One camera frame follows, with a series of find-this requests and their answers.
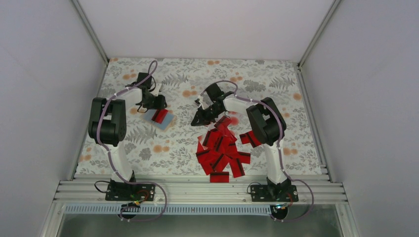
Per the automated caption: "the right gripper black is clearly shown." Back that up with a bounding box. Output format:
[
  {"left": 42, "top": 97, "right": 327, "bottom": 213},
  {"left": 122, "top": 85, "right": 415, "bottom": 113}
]
[{"left": 191, "top": 104, "right": 223, "bottom": 126}]

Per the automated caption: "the beige card holder wallet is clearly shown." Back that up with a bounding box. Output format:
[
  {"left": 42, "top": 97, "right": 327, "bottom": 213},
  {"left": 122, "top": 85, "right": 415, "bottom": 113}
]
[{"left": 141, "top": 109, "right": 176, "bottom": 131}]

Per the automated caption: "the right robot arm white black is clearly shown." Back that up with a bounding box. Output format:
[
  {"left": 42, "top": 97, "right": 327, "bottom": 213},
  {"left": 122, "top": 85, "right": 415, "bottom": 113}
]
[{"left": 191, "top": 82, "right": 292, "bottom": 201}]

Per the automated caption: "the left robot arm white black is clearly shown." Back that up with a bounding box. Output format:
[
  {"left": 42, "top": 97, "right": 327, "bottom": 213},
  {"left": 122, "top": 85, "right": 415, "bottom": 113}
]
[{"left": 88, "top": 73, "right": 167, "bottom": 200}]

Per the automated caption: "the red card centre pile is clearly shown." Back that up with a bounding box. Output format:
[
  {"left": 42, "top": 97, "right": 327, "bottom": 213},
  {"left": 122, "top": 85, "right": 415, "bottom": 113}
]
[{"left": 201, "top": 116, "right": 238, "bottom": 156}]

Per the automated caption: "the red card pile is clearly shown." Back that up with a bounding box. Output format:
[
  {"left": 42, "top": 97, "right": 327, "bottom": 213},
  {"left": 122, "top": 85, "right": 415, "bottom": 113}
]
[
  {"left": 201, "top": 116, "right": 238, "bottom": 156},
  {"left": 196, "top": 150, "right": 217, "bottom": 175},
  {"left": 240, "top": 131, "right": 261, "bottom": 148}
]

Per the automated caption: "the clear card red dot right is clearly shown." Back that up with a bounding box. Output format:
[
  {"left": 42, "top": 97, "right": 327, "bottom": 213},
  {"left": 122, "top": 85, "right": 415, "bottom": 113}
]
[{"left": 230, "top": 116, "right": 240, "bottom": 126}]

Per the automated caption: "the red card left pile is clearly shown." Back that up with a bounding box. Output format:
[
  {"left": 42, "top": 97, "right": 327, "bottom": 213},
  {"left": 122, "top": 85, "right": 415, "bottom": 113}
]
[{"left": 196, "top": 150, "right": 217, "bottom": 175}]

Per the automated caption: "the red card right pile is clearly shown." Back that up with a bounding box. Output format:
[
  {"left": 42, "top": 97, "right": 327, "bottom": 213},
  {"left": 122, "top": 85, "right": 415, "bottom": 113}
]
[{"left": 240, "top": 131, "right": 261, "bottom": 148}]

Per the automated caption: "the red card lower right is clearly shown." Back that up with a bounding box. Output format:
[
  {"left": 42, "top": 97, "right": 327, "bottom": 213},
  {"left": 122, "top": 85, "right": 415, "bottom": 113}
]
[{"left": 229, "top": 152, "right": 251, "bottom": 178}]

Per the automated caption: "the floral patterned table mat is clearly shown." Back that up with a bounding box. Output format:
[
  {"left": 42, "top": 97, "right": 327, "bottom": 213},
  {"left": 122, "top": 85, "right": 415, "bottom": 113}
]
[{"left": 76, "top": 58, "right": 323, "bottom": 176}]

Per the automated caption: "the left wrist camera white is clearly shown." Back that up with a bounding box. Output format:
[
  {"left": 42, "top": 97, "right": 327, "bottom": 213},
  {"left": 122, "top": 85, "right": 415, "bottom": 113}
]
[{"left": 151, "top": 83, "right": 162, "bottom": 96}]

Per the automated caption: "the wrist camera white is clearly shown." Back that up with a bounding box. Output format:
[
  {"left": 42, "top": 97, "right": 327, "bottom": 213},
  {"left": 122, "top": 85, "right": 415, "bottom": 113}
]
[
  {"left": 194, "top": 95, "right": 208, "bottom": 109},
  {"left": 151, "top": 83, "right": 162, "bottom": 96}
]

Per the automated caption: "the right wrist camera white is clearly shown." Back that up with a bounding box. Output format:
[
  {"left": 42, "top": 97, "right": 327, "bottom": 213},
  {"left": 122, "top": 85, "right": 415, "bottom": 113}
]
[{"left": 194, "top": 95, "right": 208, "bottom": 109}]

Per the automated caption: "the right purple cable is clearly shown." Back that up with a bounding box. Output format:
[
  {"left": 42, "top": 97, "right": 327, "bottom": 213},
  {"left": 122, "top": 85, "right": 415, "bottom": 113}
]
[{"left": 200, "top": 80, "right": 316, "bottom": 224}]

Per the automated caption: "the purple cable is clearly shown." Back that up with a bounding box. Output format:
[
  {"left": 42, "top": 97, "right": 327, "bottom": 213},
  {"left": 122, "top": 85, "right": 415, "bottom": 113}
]
[
  {"left": 200, "top": 80, "right": 316, "bottom": 224},
  {"left": 96, "top": 60, "right": 168, "bottom": 223}
]

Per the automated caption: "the red card on rail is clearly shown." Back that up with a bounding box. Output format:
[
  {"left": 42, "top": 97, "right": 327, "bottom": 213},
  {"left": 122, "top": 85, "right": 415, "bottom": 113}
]
[{"left": 209, "top": 172, "right": 230, "bottom": 183}]

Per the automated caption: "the aluminium rail frame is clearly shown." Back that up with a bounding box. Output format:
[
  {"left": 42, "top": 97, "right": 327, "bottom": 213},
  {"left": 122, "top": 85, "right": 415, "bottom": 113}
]
[{"left": 53, "top": 174, "right": 348, "bottom": 204}]

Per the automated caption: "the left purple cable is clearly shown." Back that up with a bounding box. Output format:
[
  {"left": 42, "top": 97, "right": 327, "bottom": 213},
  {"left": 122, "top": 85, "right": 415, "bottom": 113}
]
[{"left": 96, "top": 60, "right": 168, "bottom": 223}]

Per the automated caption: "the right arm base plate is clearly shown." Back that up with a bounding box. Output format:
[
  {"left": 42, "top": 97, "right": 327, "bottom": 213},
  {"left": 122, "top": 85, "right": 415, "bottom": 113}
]
[{"left": 248, "top": 184, "right": 299, "bottom": 202}]

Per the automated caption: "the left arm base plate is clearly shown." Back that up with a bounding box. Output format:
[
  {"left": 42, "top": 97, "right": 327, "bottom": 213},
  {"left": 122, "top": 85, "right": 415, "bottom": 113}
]
[{"left": 105, "top": 182, "right": 156, "bottom": 202}]

